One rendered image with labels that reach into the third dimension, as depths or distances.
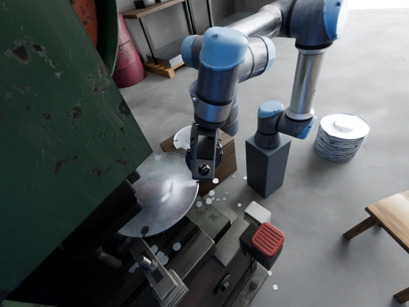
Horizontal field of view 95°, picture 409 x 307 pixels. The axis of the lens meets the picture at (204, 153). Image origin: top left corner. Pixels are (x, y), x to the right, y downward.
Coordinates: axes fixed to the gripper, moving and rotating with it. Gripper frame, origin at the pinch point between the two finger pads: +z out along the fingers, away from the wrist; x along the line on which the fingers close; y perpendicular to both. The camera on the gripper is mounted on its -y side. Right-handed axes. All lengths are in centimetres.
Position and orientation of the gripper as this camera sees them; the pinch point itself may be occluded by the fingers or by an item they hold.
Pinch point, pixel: (199, 177)
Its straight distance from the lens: 53.8
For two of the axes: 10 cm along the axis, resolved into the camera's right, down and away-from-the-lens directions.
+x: -9.9, -0.7, -1.3
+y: -0.4, -7.2, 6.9
